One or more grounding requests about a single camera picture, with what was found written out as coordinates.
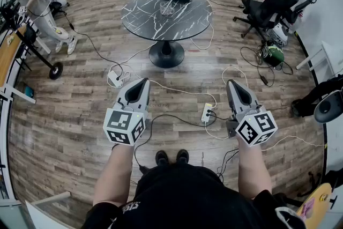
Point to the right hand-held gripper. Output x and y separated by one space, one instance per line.
257 128

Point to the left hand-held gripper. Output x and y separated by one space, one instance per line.
118 126

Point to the clear glass with straw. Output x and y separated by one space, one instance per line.
166 9

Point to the person's right forearm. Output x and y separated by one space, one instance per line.
253 169

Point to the person's left forearm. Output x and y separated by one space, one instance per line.
113 174

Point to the white power strip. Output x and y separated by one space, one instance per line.
114 78
206 112

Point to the person's black left shoe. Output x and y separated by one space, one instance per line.
162 157

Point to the person's black shoe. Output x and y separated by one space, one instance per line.
182 156
162 157

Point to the white grey device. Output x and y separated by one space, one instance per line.
278 35

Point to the person's black right shoe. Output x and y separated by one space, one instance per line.
182 156

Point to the round black marble table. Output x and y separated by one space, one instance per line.
150 18

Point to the black mesh office chair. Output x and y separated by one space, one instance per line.
270 5

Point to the white table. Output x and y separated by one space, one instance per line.
328 59

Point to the black wheeled stand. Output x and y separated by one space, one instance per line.
40 55

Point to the blue small container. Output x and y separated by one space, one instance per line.
29 91

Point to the person's black shirt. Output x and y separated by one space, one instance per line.
187 195

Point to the wooden desk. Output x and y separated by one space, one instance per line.
8 59

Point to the yellow round board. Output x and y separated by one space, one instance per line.
317 203

